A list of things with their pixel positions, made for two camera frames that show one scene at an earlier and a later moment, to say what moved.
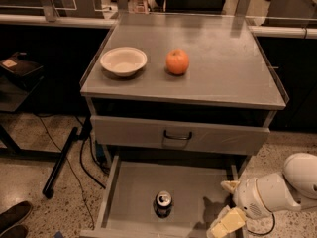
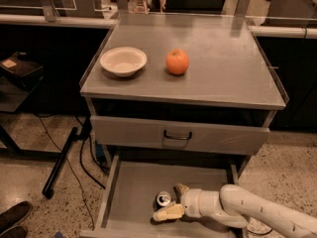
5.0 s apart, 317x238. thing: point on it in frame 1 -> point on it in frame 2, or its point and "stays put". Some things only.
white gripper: x=248 y=195 -> x=190 y=201
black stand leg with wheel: x=49 y=187 stays put
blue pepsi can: x=162 y=204 stays put
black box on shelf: x=20 y=68 stays put
